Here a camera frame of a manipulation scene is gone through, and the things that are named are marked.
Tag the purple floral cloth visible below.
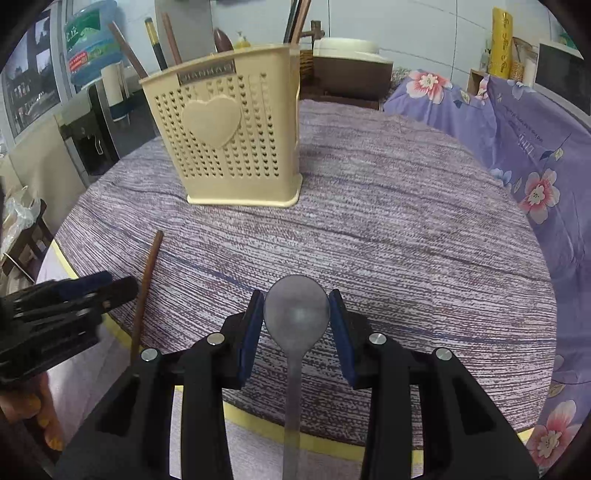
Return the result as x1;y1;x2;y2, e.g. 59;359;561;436
384;70;590;473

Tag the black chopstick gold band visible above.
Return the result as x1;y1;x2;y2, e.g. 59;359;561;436
144;17;167;71

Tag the blue water jug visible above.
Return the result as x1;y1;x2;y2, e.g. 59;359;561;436
64;0;123;88

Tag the beige plastic utensil holder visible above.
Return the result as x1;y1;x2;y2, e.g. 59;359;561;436
140;44;303;208

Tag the white microwave oven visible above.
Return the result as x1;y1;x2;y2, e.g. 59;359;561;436
533;40;590;123

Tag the water dispenser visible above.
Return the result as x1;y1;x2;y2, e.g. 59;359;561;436
59;78;160;176

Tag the yellow soap bottle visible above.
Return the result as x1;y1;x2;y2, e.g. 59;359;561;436
233;31;250;49

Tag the person's hand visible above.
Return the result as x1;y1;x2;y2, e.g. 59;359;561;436
1;372;64;452

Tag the yellow roll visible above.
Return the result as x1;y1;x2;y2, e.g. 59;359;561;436
489;7;513;79

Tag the wooden handled steel spoon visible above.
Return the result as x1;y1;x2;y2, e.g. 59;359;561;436
213;28;233;53

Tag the bronze faucet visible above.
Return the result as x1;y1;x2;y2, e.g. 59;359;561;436
300;20;325;43

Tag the purple striped tablecloth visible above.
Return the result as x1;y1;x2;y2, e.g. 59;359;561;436
40;101;556;434

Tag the white brown rice cooker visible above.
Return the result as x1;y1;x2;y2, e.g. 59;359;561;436
312;37;393;100

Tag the brown wooden chopstick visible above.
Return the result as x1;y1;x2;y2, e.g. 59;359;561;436
130;230;164;362
161;12;182;65
290;0;311;45
108;21;147;79

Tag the grey translucent plastic spoon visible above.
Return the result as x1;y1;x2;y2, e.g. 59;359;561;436
263;275;329;479

